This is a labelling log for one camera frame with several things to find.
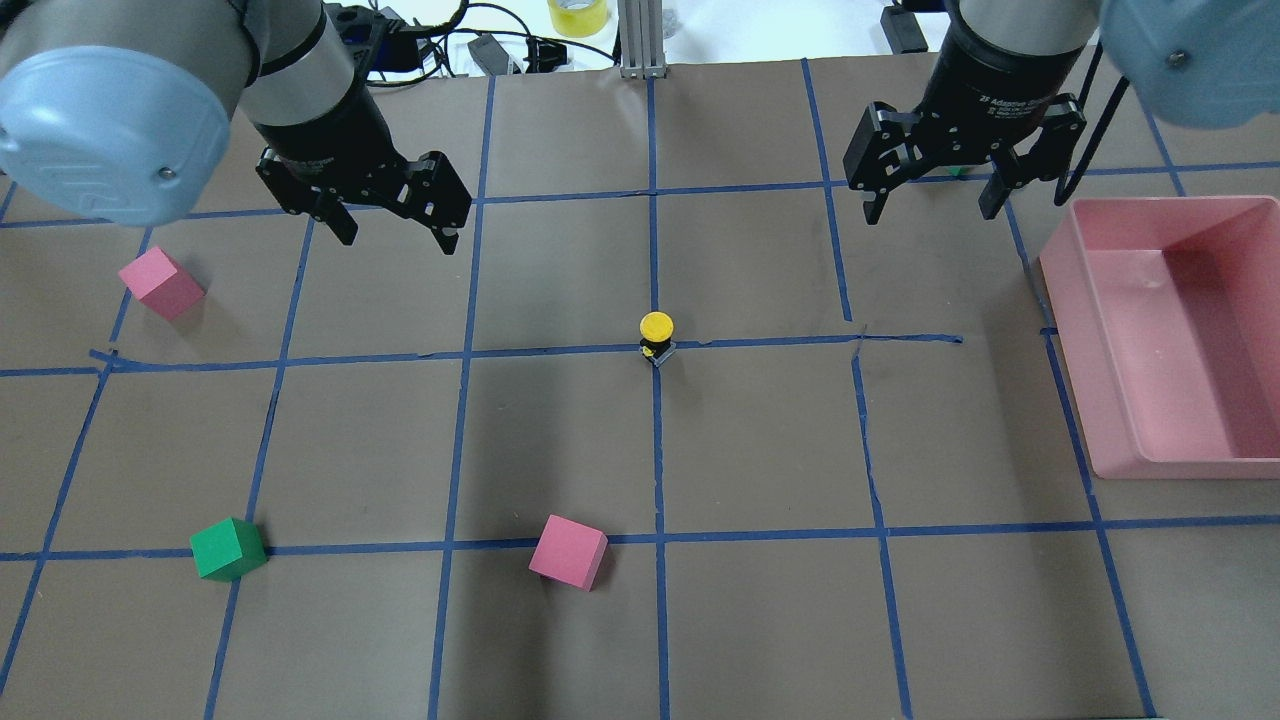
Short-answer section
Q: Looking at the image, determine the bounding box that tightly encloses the green cube near base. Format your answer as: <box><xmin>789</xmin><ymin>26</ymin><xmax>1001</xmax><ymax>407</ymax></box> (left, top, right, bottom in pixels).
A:
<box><xmin>189</xmin><ymin>518</ymin><xmax>268</xmax><ymax>583</ymax></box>

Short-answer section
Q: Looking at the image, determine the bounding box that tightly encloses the black power adapter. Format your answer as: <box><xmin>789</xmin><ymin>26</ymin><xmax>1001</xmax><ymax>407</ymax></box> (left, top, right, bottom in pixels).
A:
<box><xmin>879</xmin><ymin>4</ymin><xmax>931</xmax><ymax>55</ymax></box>

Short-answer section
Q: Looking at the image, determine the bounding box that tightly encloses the pink plastic bin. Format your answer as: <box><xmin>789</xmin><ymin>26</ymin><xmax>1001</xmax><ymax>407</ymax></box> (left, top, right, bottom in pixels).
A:
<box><xmin>1039</xmin><ymin>195</ymin><xmax>1279</xmax><ymax>480</ymax></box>

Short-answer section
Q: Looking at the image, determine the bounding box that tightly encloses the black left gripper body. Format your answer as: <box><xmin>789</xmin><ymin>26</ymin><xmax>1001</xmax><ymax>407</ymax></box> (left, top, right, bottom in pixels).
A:
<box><xmin>255</xmin><ymin>149</ymin><xmax>474</xmax><ymax>228</ymax></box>

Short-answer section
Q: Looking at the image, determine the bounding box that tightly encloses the aluminium frame post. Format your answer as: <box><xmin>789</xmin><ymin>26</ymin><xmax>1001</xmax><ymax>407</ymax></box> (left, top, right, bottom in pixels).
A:
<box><xmin>617</xmin><ymin>0</ymin><xmax>669</xmax><ymax>79</ymax></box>

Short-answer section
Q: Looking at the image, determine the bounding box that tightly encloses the pink cube centre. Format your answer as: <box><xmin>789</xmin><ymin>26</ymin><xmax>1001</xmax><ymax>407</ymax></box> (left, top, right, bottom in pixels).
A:
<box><xmin>527</xmin><ymin>514</ymin><xmax>609</xmax><ymax>592</ymax></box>

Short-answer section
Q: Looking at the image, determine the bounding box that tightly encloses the pink cube far left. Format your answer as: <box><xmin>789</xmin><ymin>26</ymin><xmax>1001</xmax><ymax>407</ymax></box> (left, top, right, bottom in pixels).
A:
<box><xmin>116</xmin><ymin>247</ymin><xmax>206</xmax><ymax>322</ymax></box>

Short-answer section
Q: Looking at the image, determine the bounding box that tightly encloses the pink cube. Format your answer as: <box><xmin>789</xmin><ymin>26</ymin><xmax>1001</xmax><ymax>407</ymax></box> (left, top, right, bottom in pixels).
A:
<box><xmin>116</xmin><ymin>247</ymin><xmax>206</xmax><ymax>322</ymax></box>
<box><xmin>527</xmin><ymin>514</ymin><xmax>609</xmax><ymax>592</ymax></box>

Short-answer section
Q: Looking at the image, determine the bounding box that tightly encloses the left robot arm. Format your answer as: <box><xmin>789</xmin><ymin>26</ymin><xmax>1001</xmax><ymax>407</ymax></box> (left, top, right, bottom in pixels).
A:
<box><xmin>1</xmin><ymin>1</ymin><xmax>474</xmax><ymax>255</ymax></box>

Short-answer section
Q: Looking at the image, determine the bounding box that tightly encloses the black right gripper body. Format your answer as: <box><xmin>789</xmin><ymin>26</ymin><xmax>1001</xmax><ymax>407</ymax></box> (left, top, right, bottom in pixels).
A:
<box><xmin>844</xmin><ymin>94</ymin><xmax>1087</xmax><ymax>199</ymax></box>

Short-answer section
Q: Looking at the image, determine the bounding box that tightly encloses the yellow push button switch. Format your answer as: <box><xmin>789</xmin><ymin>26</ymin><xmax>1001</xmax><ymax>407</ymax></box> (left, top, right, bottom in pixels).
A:
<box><xmin>639</xmin><ymin>310</ymin><xmax>676</xmax><ymax>368</ymax></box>

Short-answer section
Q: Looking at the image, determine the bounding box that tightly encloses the yellow tape roll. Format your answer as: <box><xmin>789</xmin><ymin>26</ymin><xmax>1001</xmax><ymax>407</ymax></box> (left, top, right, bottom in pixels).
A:
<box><xmin>547</xmin><ymin>0</ymin><xmax>609</xmax><ymax>38</ymax></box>

